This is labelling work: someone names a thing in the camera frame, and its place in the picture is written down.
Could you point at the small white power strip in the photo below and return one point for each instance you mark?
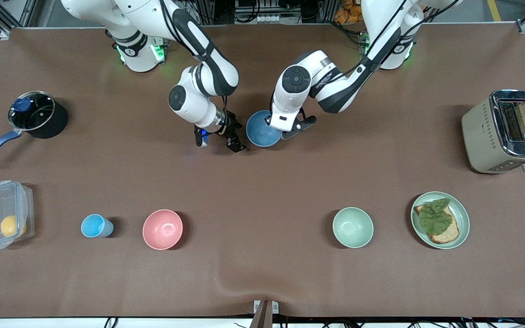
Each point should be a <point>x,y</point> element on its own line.
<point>267,18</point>

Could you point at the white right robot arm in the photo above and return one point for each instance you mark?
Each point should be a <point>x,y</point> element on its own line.
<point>189,105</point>

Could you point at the pink bowl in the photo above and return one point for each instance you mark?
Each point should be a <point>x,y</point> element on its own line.
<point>162,229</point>

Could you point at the blue bowl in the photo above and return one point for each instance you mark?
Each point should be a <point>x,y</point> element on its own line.
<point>260,130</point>

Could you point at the brown mounting post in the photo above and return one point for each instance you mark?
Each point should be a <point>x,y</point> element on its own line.
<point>262,320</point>

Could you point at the light blue cup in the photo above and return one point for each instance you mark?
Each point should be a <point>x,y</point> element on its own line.
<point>93,226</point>

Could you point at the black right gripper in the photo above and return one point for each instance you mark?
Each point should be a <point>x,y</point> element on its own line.
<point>229,127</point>

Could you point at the brown table cover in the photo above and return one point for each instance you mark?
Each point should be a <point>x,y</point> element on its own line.
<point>262,205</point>

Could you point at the pale green bowl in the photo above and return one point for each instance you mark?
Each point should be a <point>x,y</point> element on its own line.
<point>352,227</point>

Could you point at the pale green plate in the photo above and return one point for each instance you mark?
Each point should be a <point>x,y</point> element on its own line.
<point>460,214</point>

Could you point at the wholegrain bread slice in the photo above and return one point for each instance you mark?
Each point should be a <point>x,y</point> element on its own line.
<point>447,234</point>

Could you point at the glass lid with blue knob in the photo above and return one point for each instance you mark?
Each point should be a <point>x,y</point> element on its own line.
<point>39,114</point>

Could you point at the silver metal table bracket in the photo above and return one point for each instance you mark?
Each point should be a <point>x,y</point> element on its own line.
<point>257,307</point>

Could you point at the bag of orange fruits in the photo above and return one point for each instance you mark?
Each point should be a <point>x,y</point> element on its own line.
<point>347,16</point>

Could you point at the yellow round fruit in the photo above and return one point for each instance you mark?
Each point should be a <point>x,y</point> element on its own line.
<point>9,226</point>

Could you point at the green lettuce leaf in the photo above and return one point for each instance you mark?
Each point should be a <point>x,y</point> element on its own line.
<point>435,218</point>

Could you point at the beige and chrome toaster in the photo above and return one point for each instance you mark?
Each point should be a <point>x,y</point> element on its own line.
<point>481,136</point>

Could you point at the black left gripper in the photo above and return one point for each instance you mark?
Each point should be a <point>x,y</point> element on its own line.
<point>266,120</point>

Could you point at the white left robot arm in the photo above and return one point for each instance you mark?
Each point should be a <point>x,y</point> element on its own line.
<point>290,105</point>

